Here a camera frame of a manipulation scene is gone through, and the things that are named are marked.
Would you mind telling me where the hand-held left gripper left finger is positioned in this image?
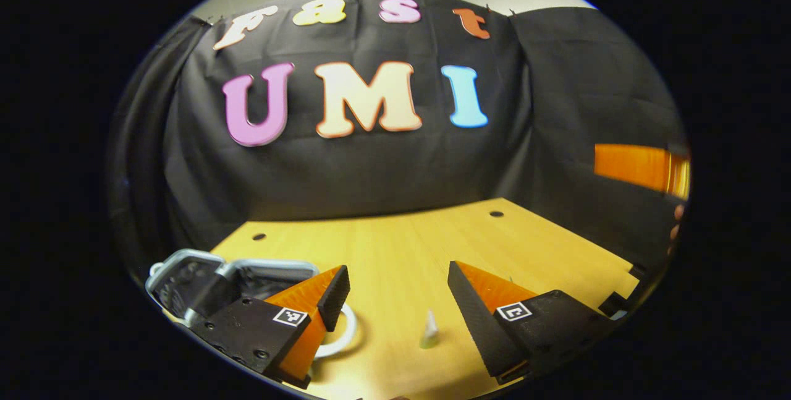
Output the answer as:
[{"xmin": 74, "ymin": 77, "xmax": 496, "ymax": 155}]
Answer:
[{"xmin": 189, "ymin": 265, "xmax": 351, "ymax": 390}]

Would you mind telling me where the small white cone-capped tube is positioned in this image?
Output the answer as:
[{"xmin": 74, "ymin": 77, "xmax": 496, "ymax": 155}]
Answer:
[{"xmin": 420, "ymin": 309, "xmax": 441, "ymax": 349}]

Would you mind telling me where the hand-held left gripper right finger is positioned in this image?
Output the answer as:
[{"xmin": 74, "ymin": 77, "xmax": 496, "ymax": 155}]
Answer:
[{"xmin": 447, "ymin": 260, "xmax": 620, "ymax": 386}]

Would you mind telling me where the black table clamp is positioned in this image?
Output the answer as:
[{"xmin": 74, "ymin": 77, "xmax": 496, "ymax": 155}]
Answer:
[{"xmin": 598, "ymin": 263, "xmax": 647, "ymax": 320}]

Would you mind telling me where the black backdrop cloth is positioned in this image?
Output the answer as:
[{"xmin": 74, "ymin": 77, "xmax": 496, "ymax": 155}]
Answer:
[{"xmin": 108, "ymin": 0, "xmax": 692, "ymax": 277}]

